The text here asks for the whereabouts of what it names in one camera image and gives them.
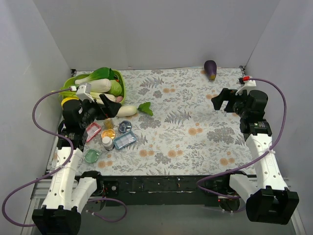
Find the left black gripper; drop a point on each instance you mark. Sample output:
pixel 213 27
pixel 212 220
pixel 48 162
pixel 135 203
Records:
pixel 100 109

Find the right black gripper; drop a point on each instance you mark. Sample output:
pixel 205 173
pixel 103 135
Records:
pixel 230 101

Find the blue rectangular pill box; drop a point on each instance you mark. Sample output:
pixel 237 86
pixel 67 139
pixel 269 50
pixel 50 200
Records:
pixel 124 140

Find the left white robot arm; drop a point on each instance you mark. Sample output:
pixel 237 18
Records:
pixel 60 213

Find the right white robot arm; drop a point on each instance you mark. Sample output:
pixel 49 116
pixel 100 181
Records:
pixel 270 201

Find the white radish with leaves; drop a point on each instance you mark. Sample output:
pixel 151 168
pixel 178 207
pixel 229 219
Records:
pixel 130 110

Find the light green cabbage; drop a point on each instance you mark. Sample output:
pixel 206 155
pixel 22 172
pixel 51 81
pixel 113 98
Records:
pixel 116 88

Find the dark blue round pill case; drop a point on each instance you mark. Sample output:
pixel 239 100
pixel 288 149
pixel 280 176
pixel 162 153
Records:
pixel 124 126

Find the orange round pill case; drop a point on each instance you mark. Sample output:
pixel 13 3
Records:
pixel 108 133

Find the green plastic basket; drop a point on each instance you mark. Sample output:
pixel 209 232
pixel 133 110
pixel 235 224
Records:
pixel 117 74

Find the pink rectangular pill box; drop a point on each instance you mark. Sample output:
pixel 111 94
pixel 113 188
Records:
pixel 92 130

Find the green bok choy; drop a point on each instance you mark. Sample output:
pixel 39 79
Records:
pixel 101 73

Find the purple eggplant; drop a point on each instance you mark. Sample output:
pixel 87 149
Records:
pixel 210 68

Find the white cap pill bottle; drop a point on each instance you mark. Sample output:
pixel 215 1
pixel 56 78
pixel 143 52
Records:
pixel 108 143

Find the floral table mat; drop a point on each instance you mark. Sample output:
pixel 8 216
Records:
pixel 185 135

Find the green round pill case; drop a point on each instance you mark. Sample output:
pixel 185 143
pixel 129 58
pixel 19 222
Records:
pixel 91 156

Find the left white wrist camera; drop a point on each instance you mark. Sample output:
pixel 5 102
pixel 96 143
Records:
pixel 83 91

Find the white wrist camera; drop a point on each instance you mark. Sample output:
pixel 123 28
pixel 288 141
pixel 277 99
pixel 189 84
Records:
pixel 247 84
pixel 83 91

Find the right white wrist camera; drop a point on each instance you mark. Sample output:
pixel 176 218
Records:
pixel 247 84

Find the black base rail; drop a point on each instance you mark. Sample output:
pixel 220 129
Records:
pixel 169 190

